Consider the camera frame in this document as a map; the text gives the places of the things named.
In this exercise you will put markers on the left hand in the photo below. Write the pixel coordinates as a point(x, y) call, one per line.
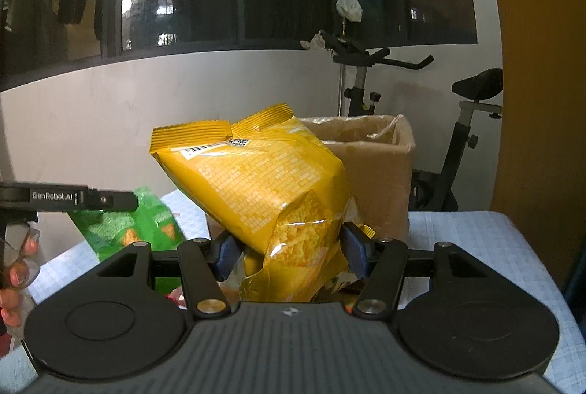
point(19, 269)

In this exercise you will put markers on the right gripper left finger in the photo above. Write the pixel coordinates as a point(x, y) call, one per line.
point(203, 264)

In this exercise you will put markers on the white bag on pole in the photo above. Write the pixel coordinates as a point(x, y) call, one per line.
point(350, 10)

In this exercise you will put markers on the orange wooden wardrobe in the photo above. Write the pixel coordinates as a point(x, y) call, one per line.
point(540, 180)

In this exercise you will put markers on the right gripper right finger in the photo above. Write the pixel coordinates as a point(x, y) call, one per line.
point(381, 264)

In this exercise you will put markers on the green snack bag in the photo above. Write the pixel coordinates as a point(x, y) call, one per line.
point(108, 232)

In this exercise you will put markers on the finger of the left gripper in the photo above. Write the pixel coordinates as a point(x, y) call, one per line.
point(64, 198)

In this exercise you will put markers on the black exercise bike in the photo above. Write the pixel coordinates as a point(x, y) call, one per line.
point(439, 88)

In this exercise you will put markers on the yellow chip bag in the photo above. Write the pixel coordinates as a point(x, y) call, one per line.
point(275, 186)

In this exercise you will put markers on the brown cardboard box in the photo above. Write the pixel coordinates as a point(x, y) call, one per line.
point(378, 153)

